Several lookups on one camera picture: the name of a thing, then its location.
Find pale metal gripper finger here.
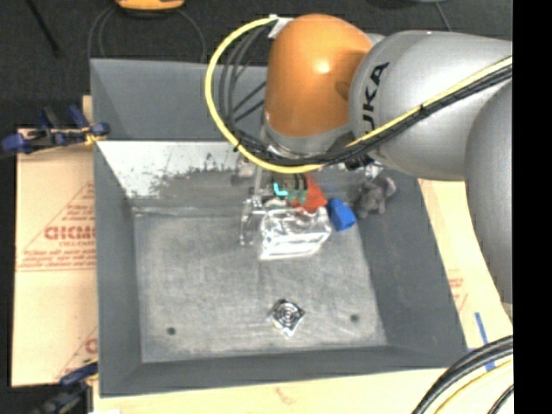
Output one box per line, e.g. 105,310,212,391
251,197,267,247
238,199,254,248

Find clear plastic box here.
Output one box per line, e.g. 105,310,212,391
257,207,334,262

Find orange-red block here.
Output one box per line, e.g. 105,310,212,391
297,176,328,213

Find grey metal bin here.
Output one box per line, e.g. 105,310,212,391
89,58,469,397

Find blue block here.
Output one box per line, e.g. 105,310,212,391
327,198,359,233

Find clear square glass dish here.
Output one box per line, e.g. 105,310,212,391
267,298,307,338

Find grey toy elephant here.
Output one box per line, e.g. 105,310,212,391
352,176,398,220

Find brown cardboard board red print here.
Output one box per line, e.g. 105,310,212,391
9,139,514,388

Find black cylinder on white bracket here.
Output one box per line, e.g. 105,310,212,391
322,154,386,185

